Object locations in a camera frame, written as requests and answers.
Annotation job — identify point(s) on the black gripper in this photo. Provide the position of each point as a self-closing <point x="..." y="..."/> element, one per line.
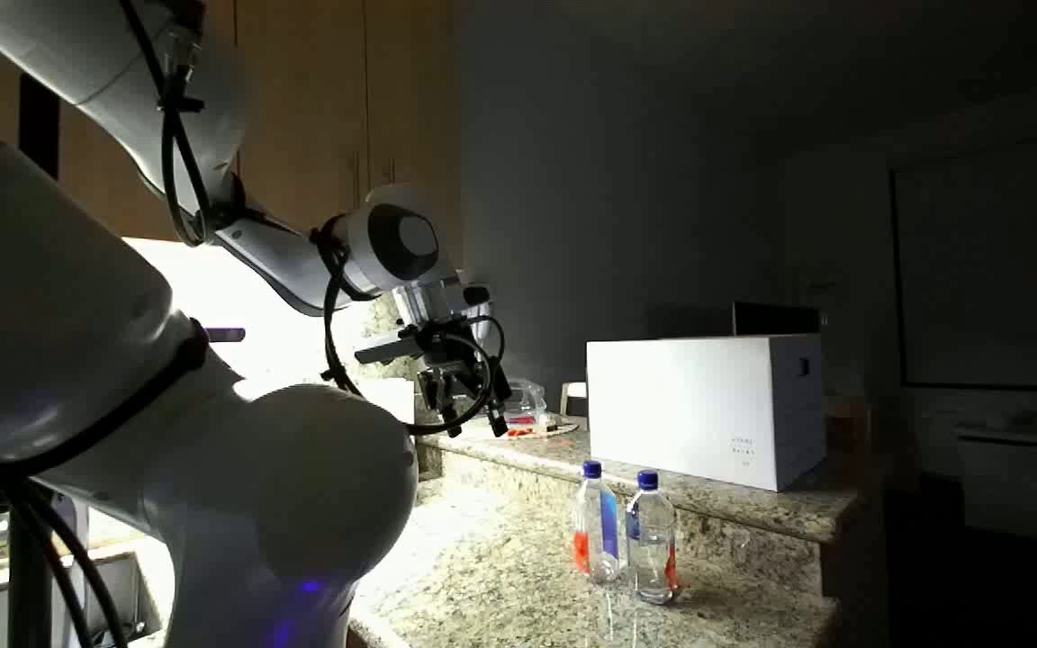
<point x="463" y="343"/>

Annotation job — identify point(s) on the clear water bottle blue cap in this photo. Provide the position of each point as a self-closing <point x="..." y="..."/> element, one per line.
<point x="601" y="526"/>
<point x="655" y="541"/>

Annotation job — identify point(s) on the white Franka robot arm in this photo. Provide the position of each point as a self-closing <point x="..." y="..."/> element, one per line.
<point x="62" y="301"/>

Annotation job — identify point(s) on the white cardboard box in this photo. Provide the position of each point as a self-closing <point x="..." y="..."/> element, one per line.
<point x="701" y="416"/>

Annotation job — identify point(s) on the clear glass cup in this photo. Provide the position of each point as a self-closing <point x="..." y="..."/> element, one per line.
<point x="529" y="404"/>

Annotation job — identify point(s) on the small white container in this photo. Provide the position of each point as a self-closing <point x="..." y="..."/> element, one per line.
<point x="573" y="399"/>

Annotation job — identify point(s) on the black appliance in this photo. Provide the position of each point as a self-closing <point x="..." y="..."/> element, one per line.
<point x="711" y="321"/>

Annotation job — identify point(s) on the wooden wall cabinet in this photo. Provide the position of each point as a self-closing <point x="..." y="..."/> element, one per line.
<point x="304" y="109"/>

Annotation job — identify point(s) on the white wall fixture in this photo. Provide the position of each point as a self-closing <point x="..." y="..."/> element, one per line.
<point x="1010" y="479"/>

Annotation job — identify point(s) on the dark wall board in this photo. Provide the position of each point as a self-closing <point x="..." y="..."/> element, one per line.
<point x="999" y="265"/>

